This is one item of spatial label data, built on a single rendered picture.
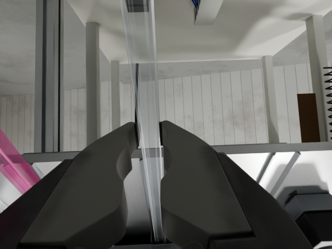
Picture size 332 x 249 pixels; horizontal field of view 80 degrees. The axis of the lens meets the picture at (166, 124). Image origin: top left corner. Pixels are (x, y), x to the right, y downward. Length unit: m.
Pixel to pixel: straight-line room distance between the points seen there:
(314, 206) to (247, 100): 2.82
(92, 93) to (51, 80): 0.14
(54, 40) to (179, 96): 2.67
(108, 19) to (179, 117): 2.49
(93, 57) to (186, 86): 2.55
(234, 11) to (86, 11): 0.39
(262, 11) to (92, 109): 0.54
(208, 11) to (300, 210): 0.44
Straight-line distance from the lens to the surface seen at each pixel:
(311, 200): 0.27
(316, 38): 0.75
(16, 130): 4.60
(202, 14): 0.55
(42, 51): 0.51
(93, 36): 0.65
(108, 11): 0.62
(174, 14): 0.62
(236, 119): 2.99
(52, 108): 0.46
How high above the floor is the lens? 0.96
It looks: 5 degrees down
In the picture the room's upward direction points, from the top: 178 degrees clockwise
